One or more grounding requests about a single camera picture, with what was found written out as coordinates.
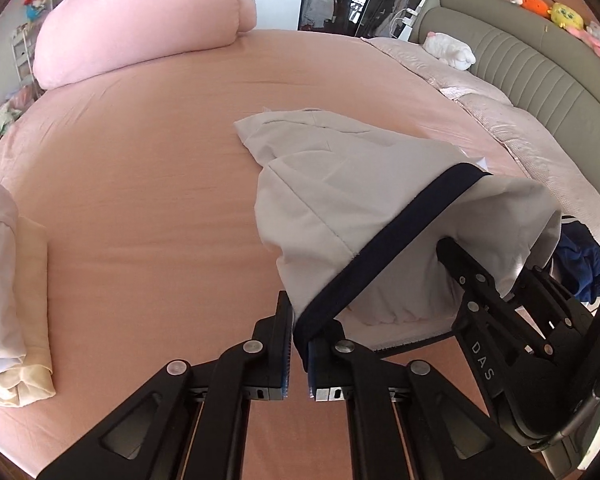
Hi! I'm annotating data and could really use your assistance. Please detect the white toy rack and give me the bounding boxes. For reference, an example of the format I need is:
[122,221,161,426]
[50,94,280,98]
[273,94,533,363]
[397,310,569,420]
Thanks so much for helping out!
[11,25,45,88]

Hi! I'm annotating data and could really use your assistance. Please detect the white plush toy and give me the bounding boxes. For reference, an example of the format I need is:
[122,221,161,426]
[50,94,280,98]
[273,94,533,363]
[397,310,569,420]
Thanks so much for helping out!
[422,31,477,71]

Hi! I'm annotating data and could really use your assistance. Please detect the grey padded headboard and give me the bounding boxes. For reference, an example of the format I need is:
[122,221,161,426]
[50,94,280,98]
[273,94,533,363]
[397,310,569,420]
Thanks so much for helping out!
[412,0,600,191]

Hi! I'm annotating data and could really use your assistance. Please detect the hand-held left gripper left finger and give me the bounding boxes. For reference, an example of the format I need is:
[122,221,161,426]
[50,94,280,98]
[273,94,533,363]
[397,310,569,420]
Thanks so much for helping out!
[40,290,295,480]

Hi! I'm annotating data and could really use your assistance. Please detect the white folded garment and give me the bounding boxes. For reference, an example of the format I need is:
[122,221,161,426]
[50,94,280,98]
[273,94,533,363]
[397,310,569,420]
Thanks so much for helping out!
[0,183,28,378]

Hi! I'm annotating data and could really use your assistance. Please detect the navy garment with white stripes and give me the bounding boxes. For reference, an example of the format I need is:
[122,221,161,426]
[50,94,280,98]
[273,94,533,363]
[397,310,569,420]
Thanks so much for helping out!
[552,220,600,305]

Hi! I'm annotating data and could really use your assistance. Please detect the crumpled clothes pile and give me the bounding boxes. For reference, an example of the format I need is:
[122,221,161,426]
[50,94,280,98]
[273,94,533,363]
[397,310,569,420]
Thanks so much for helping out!
[0,87,43,153]

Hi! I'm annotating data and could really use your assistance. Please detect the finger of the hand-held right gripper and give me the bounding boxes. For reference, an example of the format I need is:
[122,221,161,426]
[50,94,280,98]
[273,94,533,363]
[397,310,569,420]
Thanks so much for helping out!
[517,265,593,346]
[436,237,511,331]

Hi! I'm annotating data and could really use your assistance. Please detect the white shirt with navy trim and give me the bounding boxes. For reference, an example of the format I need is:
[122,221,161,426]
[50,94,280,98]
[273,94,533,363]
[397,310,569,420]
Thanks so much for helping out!
[234,107,563,356]

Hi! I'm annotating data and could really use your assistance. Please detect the white charging cable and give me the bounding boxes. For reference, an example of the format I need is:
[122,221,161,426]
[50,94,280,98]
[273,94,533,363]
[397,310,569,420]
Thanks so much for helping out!
[387,7,421,41]

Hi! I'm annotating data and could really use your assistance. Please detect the cream folded cloth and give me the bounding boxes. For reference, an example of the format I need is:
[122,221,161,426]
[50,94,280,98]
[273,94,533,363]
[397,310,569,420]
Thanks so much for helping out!
[0,215,56,407]

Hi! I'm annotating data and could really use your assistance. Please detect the yellow sponge plush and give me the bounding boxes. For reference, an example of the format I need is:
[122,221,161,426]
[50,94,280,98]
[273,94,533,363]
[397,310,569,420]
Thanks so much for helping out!
[550,2,586,30]

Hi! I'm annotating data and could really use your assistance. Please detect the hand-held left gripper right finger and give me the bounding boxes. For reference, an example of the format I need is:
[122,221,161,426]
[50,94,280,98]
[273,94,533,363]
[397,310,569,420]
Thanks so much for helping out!
[307,320,553,480]

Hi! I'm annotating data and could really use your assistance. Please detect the pink pillow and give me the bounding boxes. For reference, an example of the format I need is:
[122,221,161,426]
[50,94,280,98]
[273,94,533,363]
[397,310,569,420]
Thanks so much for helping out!
[31,0,257,92]

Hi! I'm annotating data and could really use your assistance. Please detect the pink sheet bed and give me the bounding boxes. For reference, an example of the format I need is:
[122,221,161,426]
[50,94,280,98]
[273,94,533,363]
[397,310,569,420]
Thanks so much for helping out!
[0,27,600,480]

